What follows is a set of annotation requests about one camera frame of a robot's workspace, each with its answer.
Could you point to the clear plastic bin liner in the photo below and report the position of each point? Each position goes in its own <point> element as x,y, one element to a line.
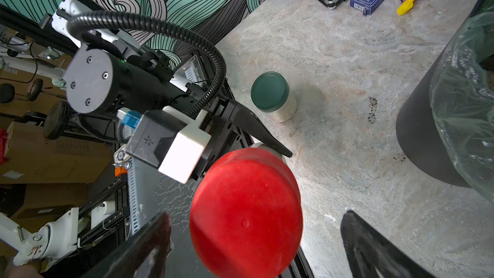
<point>461,99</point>

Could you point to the green-lidded oatmeal jar left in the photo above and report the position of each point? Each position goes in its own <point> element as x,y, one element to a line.
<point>272,95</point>

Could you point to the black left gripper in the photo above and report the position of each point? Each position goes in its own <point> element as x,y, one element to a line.
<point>232,126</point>

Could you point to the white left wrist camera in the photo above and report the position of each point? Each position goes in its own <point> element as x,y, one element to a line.
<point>166,139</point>

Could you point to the white slotted cable duct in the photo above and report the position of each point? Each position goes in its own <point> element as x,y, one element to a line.
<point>133,200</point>

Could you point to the black trash bin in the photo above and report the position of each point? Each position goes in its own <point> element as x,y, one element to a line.
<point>418,135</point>

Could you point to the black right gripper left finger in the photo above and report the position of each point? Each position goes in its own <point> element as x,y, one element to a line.
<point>143,255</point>

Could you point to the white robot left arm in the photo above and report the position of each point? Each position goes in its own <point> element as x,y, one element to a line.
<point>77,23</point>

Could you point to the red jar lid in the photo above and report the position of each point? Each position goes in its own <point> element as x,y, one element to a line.
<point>246,217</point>

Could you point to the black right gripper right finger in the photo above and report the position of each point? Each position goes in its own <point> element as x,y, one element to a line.
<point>370,254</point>

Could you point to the cardboard box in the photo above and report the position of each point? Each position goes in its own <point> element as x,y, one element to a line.
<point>32,159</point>

